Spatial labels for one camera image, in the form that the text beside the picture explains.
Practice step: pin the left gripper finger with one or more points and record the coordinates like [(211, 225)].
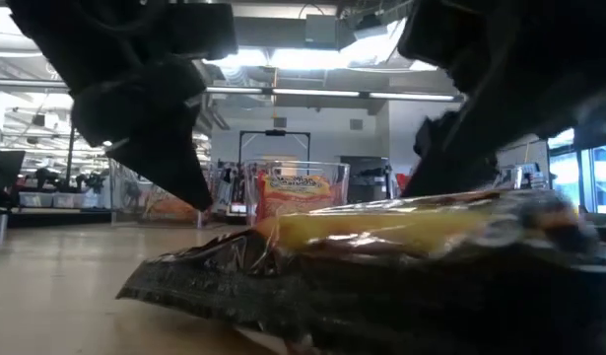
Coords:
[(174, 172)]

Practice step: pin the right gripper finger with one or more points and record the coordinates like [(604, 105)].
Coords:
[(450, 163)]

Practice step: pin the red yellow beef ramen pack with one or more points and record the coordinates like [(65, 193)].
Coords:
[(292, 194)]

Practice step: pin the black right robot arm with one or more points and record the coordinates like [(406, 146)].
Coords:
[(529, 29)]

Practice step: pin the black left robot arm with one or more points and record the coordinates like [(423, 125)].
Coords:
[(86, 29)]

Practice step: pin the clear plastic bin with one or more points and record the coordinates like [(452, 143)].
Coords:
[(130, 197), (342, 187), (521, 177)]

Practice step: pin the dark grey cabinet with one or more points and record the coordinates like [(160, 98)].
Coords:
[(366, 182)]

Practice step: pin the black monitor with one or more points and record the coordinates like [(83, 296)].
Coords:
[(4, 172)]

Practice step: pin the long ceiling light strip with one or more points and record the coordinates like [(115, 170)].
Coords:
[(312, 92)]

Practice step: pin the ceiling light panel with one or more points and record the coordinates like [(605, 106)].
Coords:
[(292, 59)]

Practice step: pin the grey wall box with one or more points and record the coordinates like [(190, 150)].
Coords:
[(280, 122)]

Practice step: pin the small silver cylinder post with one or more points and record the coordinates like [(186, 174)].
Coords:
[(1, 227)]

